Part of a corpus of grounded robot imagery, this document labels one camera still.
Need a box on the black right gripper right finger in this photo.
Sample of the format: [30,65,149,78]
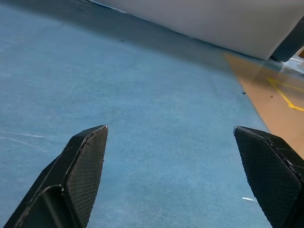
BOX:
[233,126,304,228]

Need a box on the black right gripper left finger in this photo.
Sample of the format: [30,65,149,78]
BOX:
[3,125,109,228]

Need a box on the brown cardboard sheet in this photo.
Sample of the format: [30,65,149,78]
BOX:
[223,52,304,160]

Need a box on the white backdrop panel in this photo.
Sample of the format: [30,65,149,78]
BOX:
[91,0,304,60]

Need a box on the black slanted stand post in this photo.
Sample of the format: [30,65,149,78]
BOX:
[270,14,304,62]

